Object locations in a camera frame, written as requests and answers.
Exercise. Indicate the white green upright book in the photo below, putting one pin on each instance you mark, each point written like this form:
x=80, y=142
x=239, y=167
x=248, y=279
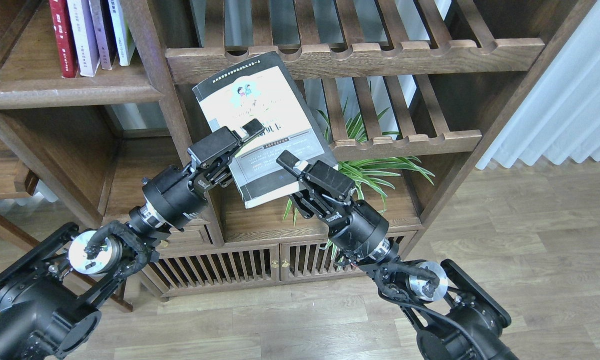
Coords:
x=123, y=37

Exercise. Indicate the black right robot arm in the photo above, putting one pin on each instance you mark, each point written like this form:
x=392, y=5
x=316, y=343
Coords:
x=453, y=316

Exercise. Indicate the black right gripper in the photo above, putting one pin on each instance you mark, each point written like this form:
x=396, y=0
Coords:
x=355, y=227

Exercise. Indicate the dark wooden bookshelf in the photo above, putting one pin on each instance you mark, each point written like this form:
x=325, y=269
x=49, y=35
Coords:
x=439, y=87

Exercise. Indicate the white curtain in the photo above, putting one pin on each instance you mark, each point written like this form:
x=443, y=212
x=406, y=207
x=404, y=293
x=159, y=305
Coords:
x=560, y=118

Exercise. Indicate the red cover book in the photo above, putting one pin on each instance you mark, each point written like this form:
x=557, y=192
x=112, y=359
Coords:
x=64, y=36

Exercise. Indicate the white lavender book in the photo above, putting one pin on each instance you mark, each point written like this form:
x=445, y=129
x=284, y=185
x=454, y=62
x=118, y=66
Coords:
x=84, y=37

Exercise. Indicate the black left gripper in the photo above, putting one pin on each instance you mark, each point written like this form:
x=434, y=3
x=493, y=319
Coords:
x=176, y=196

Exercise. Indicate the green spider plant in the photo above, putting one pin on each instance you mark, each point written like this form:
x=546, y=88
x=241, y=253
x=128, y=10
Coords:
x=368, y=171

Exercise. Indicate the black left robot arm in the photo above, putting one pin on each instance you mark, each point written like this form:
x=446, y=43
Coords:
x=50, y=299

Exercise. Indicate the green and black book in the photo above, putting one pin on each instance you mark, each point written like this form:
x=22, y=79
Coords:
x=262, y=88

